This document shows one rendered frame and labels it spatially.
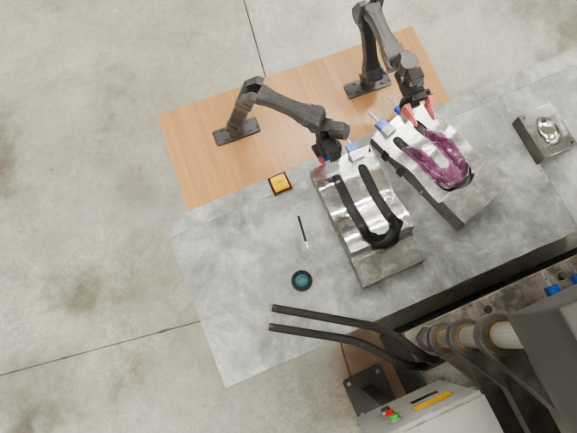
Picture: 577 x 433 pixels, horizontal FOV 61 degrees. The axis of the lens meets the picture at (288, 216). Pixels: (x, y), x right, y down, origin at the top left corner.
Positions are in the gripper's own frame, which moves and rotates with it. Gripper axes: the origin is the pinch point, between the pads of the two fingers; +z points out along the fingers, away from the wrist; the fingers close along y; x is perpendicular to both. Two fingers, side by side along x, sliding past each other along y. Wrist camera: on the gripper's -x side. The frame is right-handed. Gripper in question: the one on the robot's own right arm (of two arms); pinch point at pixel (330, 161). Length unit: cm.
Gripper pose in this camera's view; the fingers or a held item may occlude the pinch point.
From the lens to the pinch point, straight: 193.3
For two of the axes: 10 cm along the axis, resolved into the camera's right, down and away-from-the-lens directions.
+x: -3.3, -6.9, 6.4
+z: 2.5, 6.0, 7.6
